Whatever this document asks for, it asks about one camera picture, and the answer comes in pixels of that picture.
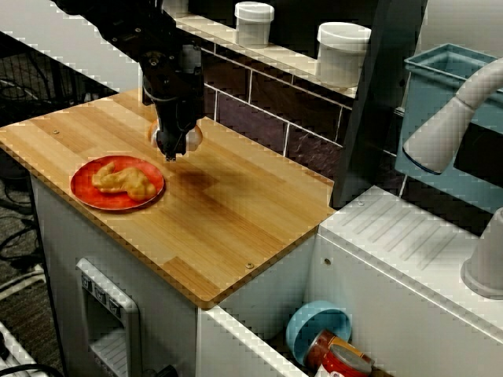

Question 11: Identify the white toy sink unit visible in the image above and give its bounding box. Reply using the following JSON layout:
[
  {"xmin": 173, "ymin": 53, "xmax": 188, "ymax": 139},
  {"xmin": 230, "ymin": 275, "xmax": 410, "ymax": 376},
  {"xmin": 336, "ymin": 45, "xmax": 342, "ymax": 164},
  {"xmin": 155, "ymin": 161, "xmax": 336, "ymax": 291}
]
[{"xmin": 198, "ymin": 184, "xmax": 503, "ymax": 377}]

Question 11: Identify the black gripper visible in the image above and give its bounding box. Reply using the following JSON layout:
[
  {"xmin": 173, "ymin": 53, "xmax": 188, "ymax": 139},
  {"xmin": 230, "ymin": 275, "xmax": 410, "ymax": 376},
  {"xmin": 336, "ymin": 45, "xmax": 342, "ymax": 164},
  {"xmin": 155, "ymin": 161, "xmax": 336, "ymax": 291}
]
[{"xmin": 151, "ymin": 95, "xmax": 200, "ymax": 163}]

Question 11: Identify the toy bread slice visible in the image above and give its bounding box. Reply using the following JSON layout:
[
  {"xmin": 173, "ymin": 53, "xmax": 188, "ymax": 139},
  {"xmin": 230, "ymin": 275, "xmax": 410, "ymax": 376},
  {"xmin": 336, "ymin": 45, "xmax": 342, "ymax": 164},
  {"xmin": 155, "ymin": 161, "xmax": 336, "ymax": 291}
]
[{"xmin": 148, "ymin": 117, "xmax": 204, "ymax": 152}]

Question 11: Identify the wide dark upright panel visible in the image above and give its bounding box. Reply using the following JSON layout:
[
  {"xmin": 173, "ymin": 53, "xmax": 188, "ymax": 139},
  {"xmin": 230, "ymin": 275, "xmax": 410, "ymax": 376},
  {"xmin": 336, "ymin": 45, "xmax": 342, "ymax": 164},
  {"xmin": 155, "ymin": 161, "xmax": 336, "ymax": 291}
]
[{"xmin": 332, "ymin": 0, "xmax": 429, "ymax": 209}]

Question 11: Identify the brown toy chicken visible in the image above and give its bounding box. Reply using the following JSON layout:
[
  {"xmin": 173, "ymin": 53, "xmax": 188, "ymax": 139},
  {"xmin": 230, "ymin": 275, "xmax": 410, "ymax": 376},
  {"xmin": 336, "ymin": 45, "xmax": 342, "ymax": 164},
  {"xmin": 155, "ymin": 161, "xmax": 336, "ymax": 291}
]
[{"xmin": 92, "ymin": 161, "xmax": 157, "ymax": 202}]

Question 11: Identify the red plate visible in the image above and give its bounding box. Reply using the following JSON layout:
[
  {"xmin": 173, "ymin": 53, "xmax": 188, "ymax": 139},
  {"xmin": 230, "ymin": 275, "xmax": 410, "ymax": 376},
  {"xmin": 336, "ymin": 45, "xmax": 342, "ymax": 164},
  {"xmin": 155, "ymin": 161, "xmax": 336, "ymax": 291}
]
[{"xmin": 70, "ymin": 155, "xmax": 166, "ymax": 213}]

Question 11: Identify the dark tiled backsplash ledge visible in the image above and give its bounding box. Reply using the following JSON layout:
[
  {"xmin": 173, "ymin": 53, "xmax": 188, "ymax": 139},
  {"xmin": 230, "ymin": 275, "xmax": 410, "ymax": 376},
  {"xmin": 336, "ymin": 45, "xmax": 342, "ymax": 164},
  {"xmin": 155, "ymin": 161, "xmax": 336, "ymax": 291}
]
[{"xmin": 172, "ymin": 7, "xmax": 409, "ymax": 197}]

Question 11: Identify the small white lidded jar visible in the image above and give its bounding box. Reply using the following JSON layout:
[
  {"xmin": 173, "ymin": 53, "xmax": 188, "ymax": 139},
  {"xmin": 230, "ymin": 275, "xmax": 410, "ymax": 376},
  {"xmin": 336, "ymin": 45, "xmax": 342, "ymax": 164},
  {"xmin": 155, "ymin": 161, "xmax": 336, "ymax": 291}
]
[{"xmin": 234, "ymin": 1, "xmax": 275, "ymax": 48}]

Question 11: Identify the grey toy faucet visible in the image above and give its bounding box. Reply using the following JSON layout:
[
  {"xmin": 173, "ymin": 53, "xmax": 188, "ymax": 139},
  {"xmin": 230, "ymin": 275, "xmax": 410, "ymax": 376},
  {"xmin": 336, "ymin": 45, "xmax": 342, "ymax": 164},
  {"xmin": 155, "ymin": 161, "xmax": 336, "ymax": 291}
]
[{"xmin": 402, "ymin": 57, "xmax": 503, "ymax": 302}]

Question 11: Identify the aluminium frame rail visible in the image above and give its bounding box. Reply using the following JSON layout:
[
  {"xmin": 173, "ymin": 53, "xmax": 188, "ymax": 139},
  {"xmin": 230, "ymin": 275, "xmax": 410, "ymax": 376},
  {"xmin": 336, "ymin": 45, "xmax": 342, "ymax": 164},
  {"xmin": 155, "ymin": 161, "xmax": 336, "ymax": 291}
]
[{"xmin": 0, "ymin": 320, "xmax": 40, "ymax": 377}]

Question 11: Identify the orange labelled tin can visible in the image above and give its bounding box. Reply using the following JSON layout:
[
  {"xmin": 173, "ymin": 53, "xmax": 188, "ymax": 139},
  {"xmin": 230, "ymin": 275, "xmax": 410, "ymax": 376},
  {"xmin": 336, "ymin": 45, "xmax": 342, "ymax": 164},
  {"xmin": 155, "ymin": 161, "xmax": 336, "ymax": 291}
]
[{"xmin": 306, "ymin": 328, "xmax": 376, "ymax": 376}]

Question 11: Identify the teal plastic bin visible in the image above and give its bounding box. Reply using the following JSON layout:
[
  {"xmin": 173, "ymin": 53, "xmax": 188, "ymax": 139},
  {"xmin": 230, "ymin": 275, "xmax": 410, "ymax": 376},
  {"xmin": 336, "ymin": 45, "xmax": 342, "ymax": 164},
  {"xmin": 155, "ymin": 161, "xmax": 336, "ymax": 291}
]
[{"xmin": 395, "ymin": 42, "xmax": 503, "ymax": 215}]

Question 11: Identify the red white tin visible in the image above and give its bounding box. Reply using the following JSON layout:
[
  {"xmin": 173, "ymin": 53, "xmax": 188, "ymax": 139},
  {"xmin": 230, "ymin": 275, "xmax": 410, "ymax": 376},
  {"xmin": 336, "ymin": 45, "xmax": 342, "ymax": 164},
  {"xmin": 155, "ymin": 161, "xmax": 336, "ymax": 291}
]
[{"xmin": 314, "ymin": 363, "xmax": 343, "ymax": 377}]

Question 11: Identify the light blue bowl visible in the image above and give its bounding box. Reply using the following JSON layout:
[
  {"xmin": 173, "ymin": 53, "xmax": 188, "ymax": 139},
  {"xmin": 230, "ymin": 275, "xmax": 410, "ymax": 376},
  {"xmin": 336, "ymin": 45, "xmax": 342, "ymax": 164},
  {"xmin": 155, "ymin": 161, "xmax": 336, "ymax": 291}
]
[{"xmin": 285, "ymin": 300, "xmax": 353, "ymax": 366}]

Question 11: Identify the black cable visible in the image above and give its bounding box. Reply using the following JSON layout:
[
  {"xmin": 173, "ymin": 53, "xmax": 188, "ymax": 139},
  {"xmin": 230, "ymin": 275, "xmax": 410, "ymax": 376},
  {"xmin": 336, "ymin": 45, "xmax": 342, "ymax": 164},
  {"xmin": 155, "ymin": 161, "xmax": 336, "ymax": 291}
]
[{"xmin": 0, "ymin": 363, "xmax": 64, "ymax": 377}]

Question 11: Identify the white toy kitchen cabinet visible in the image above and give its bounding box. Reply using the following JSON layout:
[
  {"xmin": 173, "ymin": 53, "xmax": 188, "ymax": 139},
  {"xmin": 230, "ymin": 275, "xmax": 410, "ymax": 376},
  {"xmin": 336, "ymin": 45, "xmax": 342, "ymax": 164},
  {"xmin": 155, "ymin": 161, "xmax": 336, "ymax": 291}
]
[{"xmin": 29, "ymin": 172, "xmax": 201, "ymax": 377}]

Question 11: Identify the large white lidded jar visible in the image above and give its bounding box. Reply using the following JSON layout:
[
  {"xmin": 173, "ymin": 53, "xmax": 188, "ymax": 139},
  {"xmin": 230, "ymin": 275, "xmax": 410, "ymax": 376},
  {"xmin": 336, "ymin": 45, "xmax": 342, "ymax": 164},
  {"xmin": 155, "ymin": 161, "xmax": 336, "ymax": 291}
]
[{"xmin": 316, "ymin": 21, "xmax": 373, "ymax": 90}]

